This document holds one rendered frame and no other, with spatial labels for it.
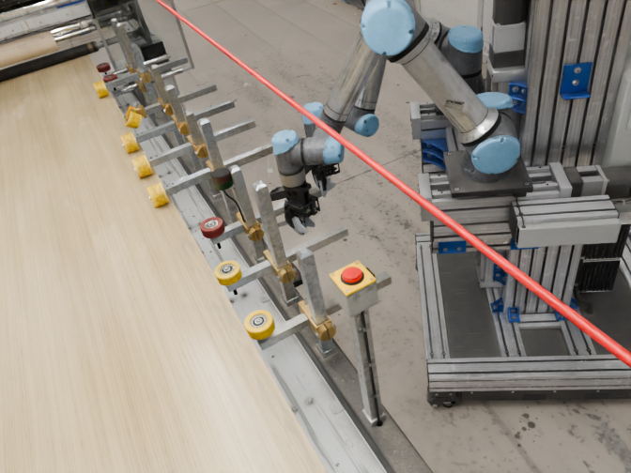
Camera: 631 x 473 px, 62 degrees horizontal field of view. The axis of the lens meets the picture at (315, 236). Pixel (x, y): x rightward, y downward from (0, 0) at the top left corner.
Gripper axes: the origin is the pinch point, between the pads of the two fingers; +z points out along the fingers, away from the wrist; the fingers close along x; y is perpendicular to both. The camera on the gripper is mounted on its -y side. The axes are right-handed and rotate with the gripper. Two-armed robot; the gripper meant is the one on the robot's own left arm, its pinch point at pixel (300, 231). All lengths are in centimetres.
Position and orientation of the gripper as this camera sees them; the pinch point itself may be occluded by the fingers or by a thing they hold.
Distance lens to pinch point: 166.7
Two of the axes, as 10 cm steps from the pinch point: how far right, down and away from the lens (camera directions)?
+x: 6.6, -5.6, 5.0
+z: 1.6, 7.6, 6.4
